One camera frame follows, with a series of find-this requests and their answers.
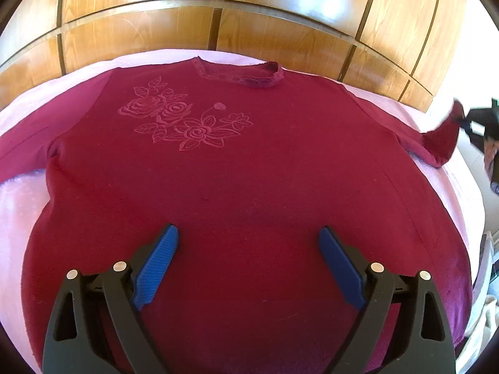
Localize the pink bed sheet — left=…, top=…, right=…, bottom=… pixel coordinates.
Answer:
left=0, top=49, right=488, bottom=374

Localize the dark red flower-print sweater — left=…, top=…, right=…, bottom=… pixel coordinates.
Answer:
left=0, top=56, right=474, bottom=374

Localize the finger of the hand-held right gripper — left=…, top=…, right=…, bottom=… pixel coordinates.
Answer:
left=454, top=100, right=475, bottom=130

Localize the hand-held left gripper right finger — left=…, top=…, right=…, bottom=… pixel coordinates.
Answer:
left=319, top=226, right=457, bottom=374

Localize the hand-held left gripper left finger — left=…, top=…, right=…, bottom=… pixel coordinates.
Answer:
left=42, top=224, right=180, bottom=374

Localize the wooden panelled wardrobe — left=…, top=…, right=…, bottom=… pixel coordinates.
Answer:
left=0, top=0, right=468, bottom=113

